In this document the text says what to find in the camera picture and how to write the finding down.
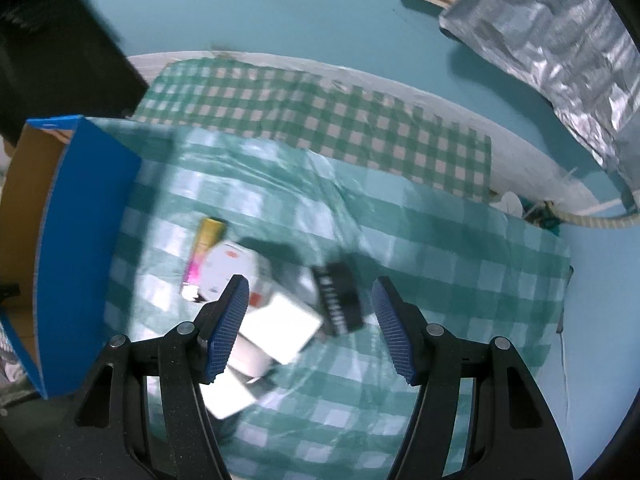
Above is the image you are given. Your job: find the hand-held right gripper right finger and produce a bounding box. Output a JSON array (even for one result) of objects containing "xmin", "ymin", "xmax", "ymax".
[{"xmin": 371, "ymin": 276, "xmax": 573, "ymax": 480}]

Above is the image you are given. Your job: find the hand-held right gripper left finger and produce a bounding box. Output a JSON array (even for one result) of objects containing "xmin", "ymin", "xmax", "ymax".
[{"xmin": 44, "ymin": 275, "xmax": 250, "ymax": 480}]

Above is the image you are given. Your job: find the white power adapter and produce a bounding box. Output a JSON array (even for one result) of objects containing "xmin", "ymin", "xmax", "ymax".
[{"xmin": 237, "ymin": 292, "xmax": 323, "ymax": 366}]

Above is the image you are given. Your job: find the blue cardboard box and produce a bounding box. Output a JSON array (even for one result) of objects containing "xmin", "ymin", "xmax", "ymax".
[{"xmin": 0, "ymin": 115, "xmax": 143, "ymax": 400}]

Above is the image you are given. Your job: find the black box with white print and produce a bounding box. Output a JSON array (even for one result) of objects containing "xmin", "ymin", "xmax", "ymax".
[{"xmin": 312, "ymin": 261, "xmax": 366, "ymax": 337}]

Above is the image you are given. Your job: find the white rectangular block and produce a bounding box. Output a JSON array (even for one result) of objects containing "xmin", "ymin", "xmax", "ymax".
[{"xmin": 200, "ymin": 367, "xmax": 261, "ymax": 420}]

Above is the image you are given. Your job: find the white octagonal box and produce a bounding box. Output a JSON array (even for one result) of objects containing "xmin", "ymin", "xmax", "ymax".
[{"xmin": 197, "ymin": 241, "xmax": 273, "ymax": 311}]

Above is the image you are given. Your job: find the pink and yellow tube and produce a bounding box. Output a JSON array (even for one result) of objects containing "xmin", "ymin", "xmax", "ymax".
[{"xmin": 180, "ymin": 216, "xmax": 228, "ymax": 303}]

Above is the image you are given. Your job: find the glossy green checkered tablecloth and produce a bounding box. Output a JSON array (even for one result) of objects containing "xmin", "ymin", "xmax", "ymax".
[{"xmin": 102, "ymin": 117, "xmax": 573, "ymax": 480}]

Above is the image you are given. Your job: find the small white object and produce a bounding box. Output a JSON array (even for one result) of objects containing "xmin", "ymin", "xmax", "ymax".
[{"xmin": 492, "ymin": 191, "xmax": 523, "ymax": 218}]

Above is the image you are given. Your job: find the matte green checkered cloth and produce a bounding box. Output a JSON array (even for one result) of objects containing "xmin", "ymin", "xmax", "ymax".
[{"xmin": 131, "ymin": 57, "xmax": 493, "ymax": 203}]

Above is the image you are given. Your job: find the black furniture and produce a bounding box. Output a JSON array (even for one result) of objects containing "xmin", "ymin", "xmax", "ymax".
[{"xmin": 0, "ymin": 0, "xmax": 151, "ymax": 143}]

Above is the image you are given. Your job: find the beige rope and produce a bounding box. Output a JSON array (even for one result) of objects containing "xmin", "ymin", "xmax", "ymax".
[{"xmin": 545, "ymin": 200, "xmax": 640, "ymax": 231}]

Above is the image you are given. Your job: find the silver foil duct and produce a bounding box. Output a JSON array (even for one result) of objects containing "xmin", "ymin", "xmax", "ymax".
[{"xmin": 439, "ymin": 0, "xmax": 640, "ymax": 211}]

